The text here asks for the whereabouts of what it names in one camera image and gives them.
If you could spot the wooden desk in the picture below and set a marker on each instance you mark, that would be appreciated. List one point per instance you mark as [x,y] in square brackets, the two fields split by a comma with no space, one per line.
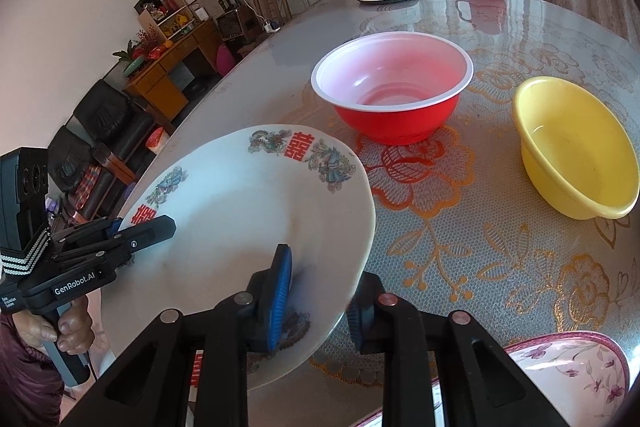
[160,77]

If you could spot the red and white bin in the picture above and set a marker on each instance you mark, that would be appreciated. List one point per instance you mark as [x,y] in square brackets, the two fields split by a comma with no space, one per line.
[156,139]

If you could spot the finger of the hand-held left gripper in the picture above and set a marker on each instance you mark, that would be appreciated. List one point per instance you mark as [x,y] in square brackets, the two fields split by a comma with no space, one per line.
[150,232]
[90,228]

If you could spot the yellow plastic bowl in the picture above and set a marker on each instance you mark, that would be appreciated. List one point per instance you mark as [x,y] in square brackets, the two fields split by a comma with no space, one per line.
[565,147]

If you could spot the plaid cloth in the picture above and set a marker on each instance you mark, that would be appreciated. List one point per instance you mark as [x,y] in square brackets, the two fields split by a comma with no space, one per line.
[87,187]

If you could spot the person's left hand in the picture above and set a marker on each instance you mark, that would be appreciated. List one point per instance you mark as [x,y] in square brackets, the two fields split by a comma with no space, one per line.
[75,327]

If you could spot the white floral pink-rimmed bowl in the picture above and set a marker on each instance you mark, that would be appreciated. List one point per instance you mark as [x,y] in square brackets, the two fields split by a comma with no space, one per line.
[575,372]

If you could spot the black leather sofa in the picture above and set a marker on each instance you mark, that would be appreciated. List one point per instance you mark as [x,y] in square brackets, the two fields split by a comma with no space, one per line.
[107,117]

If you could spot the white plate with red print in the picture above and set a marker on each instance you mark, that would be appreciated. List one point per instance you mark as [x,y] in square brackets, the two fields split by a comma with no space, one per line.
[225,207]

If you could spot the pink bag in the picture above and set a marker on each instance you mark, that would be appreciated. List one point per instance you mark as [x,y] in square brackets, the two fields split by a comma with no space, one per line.
[225,59]

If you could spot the person's left forearm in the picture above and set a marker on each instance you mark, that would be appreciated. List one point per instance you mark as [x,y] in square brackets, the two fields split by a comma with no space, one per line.
[25,372]

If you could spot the red plastic bowl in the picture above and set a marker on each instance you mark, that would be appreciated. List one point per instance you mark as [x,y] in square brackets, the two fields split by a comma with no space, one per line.
[390,117]

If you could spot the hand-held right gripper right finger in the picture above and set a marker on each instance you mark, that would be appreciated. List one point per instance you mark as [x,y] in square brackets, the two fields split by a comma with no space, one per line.
[356,324]

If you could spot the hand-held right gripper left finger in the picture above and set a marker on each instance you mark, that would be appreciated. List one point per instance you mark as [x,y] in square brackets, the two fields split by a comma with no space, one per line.
[280,297]

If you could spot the green tray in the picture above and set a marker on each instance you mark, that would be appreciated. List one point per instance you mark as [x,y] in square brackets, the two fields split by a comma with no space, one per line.
[134,66]

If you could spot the white power strip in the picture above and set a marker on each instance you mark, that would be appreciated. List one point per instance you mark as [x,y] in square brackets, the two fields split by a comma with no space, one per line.
[271,27]

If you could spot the wooden shelf with ornaments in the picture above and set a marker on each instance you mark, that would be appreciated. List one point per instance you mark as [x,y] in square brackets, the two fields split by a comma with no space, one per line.
[172,14]

